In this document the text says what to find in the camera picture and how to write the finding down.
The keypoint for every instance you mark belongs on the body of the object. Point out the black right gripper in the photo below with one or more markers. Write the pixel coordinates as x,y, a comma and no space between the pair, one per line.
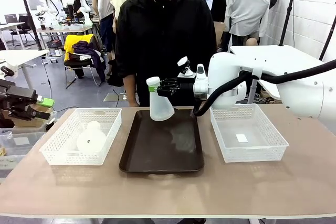
187,87

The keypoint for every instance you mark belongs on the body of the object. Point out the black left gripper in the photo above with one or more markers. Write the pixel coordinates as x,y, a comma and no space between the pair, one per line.
18,98

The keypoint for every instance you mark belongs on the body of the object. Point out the white plastic conical flask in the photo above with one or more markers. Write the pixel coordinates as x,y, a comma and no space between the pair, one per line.
160,108
90,140

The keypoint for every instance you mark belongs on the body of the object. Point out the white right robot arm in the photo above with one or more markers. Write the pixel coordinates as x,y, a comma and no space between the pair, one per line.
225,69

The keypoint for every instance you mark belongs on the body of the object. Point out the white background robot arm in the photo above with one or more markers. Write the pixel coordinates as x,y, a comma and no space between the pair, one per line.
85,9

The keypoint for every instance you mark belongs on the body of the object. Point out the person's right forearm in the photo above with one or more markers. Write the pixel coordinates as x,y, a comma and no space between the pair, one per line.
130,90

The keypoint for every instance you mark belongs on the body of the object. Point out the brown cardboard box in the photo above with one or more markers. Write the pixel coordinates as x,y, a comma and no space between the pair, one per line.
26,123

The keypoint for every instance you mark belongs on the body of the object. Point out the clear plastic storage bin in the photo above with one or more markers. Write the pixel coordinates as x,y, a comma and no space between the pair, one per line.
21,140

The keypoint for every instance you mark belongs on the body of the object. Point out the person in black shirt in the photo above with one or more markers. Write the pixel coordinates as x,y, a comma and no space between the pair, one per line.
162,37

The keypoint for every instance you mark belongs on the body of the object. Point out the white perforated plastic basket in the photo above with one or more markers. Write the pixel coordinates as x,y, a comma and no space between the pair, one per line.
65,155

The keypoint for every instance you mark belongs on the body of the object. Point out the grey floor plate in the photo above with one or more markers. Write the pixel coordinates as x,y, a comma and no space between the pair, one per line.
113,97

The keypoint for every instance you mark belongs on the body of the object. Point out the black metal chair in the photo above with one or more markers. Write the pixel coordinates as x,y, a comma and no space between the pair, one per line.
78,64

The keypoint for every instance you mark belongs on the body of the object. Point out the white side table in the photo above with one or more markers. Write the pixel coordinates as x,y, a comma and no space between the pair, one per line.
15,56

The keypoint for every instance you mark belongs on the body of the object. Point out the yellow cloth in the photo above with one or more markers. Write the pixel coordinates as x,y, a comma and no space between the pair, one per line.
70,44

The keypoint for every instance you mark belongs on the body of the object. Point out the dark brown plastic tray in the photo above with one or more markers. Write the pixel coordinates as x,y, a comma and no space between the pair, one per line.
147,155

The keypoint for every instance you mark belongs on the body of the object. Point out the purple cloth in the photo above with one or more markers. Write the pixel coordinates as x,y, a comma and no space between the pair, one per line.
88,48

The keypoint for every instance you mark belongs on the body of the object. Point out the black office chair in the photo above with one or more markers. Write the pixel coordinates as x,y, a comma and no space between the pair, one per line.
22,28

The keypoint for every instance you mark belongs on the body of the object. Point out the white rectangular sticker label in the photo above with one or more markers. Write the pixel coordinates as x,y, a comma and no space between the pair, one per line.
241,138

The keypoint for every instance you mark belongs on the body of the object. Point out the black light stand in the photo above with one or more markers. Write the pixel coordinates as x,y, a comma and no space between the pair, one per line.
30,19

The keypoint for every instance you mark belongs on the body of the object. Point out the white perforated basket with label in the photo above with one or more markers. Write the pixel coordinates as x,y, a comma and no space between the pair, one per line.
249,154

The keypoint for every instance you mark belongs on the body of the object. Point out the mannequin in white tank top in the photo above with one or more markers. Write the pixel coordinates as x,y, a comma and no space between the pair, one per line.
105,1

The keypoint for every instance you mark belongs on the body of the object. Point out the black tripod stand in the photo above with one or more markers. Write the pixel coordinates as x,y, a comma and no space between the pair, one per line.
288,11

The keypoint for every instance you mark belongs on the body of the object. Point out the black slanted pole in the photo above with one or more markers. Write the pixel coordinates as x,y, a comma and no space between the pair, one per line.
328,37

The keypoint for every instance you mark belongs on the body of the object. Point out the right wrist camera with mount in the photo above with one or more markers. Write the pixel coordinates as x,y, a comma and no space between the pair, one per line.
185,70

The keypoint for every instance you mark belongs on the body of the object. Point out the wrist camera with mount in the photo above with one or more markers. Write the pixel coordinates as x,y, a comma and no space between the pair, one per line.
185,70
8,70

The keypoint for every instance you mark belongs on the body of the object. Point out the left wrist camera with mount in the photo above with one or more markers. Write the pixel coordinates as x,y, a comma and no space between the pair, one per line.
8,70

